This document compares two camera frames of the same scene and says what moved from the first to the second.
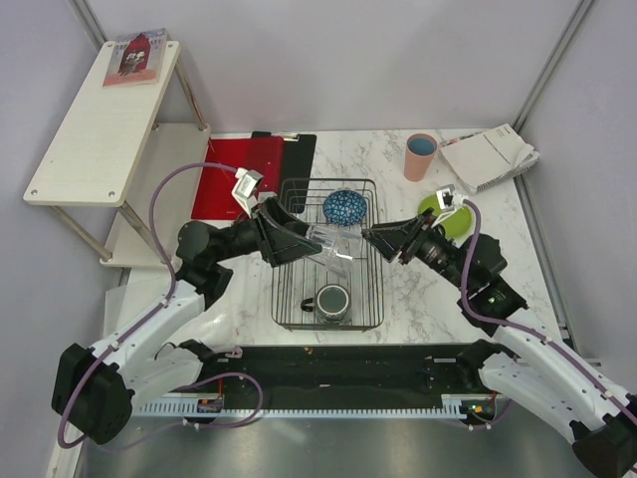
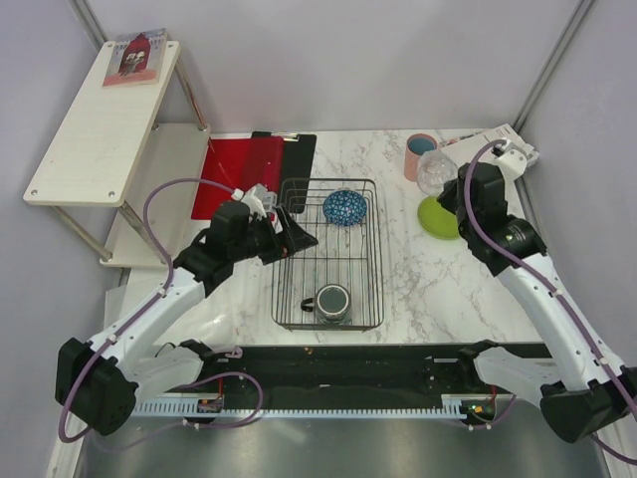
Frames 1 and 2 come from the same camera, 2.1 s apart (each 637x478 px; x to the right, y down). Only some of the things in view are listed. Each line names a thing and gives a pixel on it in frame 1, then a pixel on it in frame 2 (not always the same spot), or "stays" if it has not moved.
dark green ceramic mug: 331,303 stays
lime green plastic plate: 458,223 stays
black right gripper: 388,239 to 446,196
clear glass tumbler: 338,246 to 435,168
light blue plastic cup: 421,145 stays
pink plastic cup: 421,148 stays
